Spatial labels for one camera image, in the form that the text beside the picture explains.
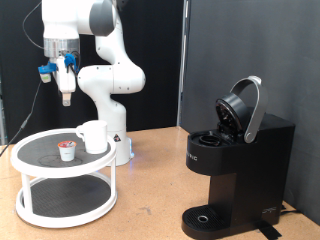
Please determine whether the black power cord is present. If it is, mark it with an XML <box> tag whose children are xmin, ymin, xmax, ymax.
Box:
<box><xmin>279</xmin><ymin>203</ymin><xmax>303</xmax><ymax>216</ymax></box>

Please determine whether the blue cable clip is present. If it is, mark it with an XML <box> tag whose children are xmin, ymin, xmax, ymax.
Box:
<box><xmin>63</xmin><ymin>52</ymin><xmax>81</xmax><ymax>75</ymax></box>

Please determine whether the black backdrop curtain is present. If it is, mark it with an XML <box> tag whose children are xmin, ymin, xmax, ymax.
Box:
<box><xmin>0</xmin><ymin>0</ymin><xmax>185</xmax><ymax>146</ymax></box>

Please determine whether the white two-tier turntable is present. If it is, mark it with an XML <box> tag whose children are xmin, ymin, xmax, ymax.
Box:
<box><xmin>9</xmin><ymin>128</ymin><xmax>119</xmax><ymax>230</ymax></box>

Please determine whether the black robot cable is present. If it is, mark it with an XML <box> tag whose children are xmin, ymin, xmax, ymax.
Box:
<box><xmin>0</xmin><ymin>0</ymin><xmax>46</xmax><ymax>158</ymax></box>

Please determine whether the grey metal post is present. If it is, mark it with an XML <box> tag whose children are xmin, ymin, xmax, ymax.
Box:
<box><xmin>0</xmin><ymin>74</ymin><xmax>7</xmax><ymax>146</ymax></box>

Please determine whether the wrist camera on blue mount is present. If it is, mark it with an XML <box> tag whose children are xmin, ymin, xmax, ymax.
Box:
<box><xmin>37</xmin><ymin>61</ymin><xmax>58</xmax><ymax>85</ymax></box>

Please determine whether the grey metal frame pole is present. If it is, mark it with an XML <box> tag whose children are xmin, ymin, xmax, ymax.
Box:
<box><xmin>176</xmin><ymin>0</ymin><xmax>192</xmax><ymax>128</ymax></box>

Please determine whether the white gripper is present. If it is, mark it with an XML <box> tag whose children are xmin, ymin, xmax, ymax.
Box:
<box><xmin>54</xmin><ymin>55</ymin><xmax>78</xmax><ymax>108</ymax></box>

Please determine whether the white ceramic mug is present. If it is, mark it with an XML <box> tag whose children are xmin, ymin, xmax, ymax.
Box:
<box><xmin>75</xmin><ymin>119</ymin><xmax>110</xmax><ymax>155</ymax></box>

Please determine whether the white K-cup coffee pod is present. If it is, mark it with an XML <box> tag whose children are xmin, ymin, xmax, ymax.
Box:
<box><xmin>57</xmin><ymin>140</ymin><xmax>78</xmax><ymax>163</ymax></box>

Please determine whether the black Keurig coffee machine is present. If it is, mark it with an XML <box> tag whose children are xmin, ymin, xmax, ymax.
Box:
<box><xmin>181</xmin><ymin>75</ymin><xmax>296</xmax><ymax>240</ymax></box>

